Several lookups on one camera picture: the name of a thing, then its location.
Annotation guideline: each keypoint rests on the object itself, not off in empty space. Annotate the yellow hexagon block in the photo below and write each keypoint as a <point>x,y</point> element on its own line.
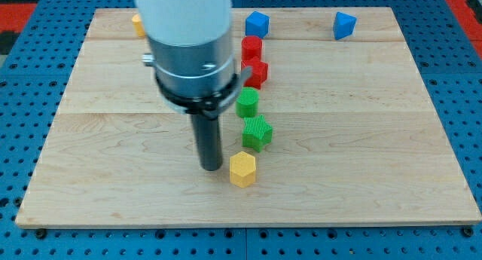
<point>242,169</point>

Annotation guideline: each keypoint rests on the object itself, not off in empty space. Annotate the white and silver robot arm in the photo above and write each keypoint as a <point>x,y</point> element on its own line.
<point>192,54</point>

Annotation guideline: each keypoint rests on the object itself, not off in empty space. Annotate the yellow block behind arm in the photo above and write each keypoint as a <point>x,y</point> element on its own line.
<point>137,25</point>

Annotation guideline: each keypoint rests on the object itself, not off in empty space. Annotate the green star block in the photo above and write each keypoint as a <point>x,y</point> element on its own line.
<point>256,133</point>

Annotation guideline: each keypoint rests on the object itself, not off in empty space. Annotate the red star block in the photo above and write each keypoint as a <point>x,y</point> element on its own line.
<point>259,72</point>

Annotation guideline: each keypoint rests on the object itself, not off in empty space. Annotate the green cylinder block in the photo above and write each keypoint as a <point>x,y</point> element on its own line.
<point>247,103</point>

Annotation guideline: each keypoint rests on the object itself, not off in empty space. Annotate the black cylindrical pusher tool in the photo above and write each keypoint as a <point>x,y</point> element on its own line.
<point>208,141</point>

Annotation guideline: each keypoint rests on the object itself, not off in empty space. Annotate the red cylinder block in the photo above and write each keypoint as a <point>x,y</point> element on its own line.
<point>251,47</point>

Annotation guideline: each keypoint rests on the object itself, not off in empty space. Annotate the blue cube block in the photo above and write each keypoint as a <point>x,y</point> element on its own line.
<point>257,24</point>

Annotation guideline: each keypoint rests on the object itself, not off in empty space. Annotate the wooden board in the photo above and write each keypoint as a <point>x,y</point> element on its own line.
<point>356,139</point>

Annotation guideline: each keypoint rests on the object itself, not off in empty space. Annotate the blue triangle block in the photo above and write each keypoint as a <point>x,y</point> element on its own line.
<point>344,25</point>

